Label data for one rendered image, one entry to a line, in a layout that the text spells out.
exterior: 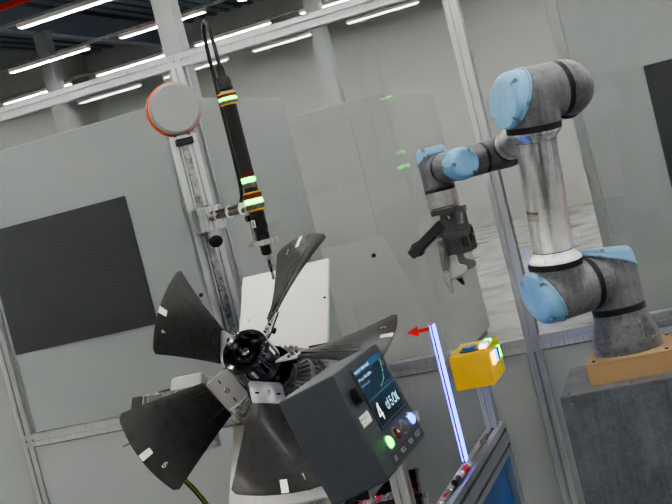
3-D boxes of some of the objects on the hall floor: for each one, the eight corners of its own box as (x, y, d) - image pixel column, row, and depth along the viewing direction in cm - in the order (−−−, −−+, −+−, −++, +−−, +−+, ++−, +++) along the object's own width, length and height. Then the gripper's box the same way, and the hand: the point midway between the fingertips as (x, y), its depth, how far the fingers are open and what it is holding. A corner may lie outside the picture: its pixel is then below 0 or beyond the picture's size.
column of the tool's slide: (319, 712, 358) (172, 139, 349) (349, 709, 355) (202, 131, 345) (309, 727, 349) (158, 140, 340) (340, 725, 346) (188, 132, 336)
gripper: (456, 207, 276) (476, 289, 278) (471, 200, 294) (490, 277, 295) (421, 215, 279) (442, 296, 280) (438, 208, 297) (457, 284, 298)
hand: (455, 288), depth 289 cm, fingers open, 13 cm apart
